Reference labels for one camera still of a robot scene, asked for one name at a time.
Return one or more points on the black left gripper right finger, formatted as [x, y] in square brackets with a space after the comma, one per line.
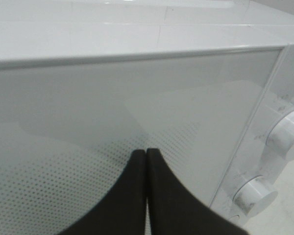
[173, 210]

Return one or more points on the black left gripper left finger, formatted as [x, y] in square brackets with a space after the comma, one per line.
[122, 211]

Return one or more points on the round white door button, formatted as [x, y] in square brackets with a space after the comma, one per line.
[235, 219]

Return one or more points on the white microwave knob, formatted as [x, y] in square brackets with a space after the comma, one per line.
[255, 196]
[281, 138]

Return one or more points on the white microwave door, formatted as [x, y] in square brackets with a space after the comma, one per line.
[68, 127]

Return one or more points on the white microwave oven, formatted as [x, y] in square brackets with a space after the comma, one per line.
[27, 42]

